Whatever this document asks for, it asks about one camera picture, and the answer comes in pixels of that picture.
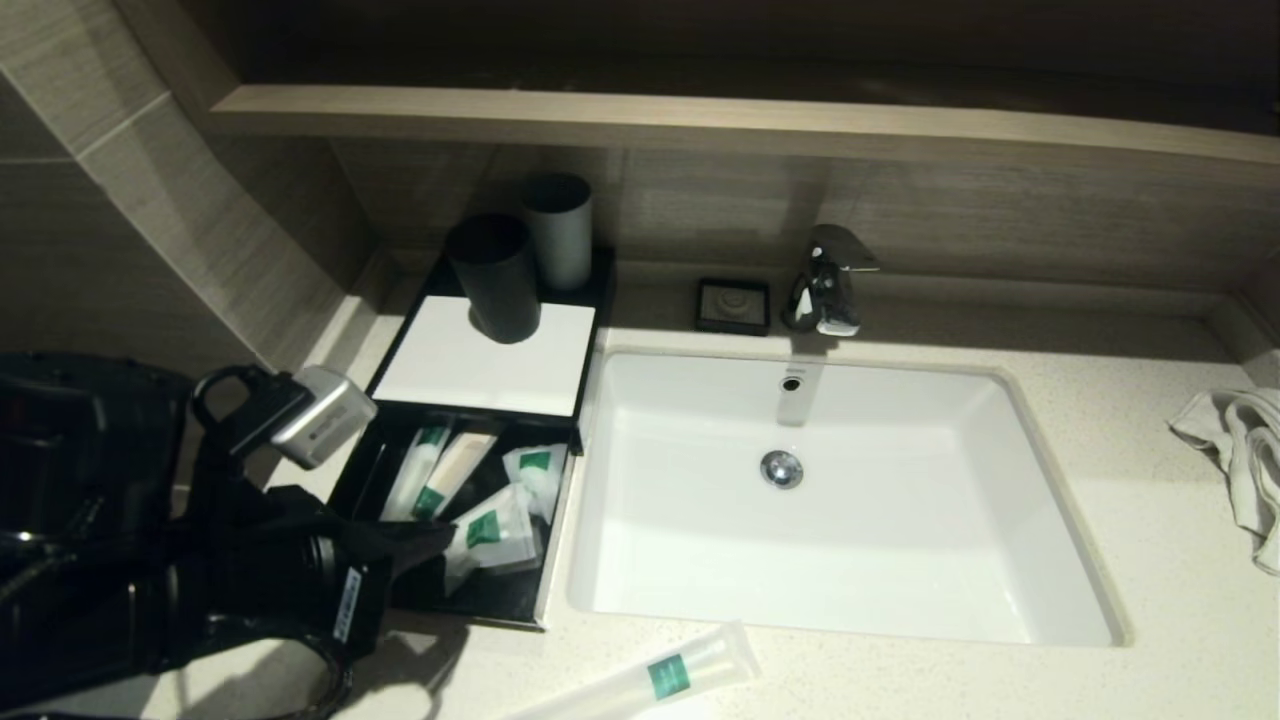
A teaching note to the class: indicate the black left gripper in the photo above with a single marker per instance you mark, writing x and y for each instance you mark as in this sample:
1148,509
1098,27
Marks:
320,570

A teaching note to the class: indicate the white vanity kit packet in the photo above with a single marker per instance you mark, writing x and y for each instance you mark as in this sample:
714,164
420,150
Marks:
495,535

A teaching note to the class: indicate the narrow toothbrush packet green label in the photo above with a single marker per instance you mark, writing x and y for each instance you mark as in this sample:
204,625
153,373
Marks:
420,465

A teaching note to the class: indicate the slim white comb packet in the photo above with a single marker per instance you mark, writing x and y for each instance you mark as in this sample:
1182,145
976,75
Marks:
460,470

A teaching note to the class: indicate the black glossy drawer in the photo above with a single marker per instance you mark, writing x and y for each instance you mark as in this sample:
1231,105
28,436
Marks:
500,605

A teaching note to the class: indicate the white shower cap packet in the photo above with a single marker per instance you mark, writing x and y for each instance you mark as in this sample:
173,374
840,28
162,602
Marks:
540,475

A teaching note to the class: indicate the wide toothbrush packet green label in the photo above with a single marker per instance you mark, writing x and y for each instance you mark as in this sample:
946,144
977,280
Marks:
670,675

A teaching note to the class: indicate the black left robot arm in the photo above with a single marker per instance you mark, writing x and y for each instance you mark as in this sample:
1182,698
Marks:
90,520

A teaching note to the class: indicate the white ribbed tray mat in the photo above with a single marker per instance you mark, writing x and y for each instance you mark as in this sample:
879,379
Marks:
490,365

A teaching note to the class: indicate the black tumbler cup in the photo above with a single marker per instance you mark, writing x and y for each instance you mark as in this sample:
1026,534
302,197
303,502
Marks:
493,280

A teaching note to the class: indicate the grey tumbler cup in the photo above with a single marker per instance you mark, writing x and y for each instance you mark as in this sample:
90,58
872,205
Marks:
560,240

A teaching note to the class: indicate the chrome sink drain plug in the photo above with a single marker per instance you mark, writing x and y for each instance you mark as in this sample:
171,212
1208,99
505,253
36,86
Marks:
781,469

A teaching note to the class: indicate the black square soap dish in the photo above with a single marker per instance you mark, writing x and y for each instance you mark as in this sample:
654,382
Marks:
733,305

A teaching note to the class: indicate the white ceramic sink basin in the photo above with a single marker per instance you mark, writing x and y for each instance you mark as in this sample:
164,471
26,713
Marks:
850,560

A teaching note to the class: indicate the chrome sink faucet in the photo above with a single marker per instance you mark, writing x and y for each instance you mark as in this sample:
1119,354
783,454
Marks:
830,285

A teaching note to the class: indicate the white crumpled towel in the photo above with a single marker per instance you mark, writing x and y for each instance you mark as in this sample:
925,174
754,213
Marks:
1250,450

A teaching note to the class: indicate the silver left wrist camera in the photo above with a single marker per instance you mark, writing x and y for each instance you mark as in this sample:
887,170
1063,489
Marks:
325,415

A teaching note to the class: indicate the light wooden wall shelf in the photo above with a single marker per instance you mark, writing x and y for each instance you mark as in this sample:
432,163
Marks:
700,120

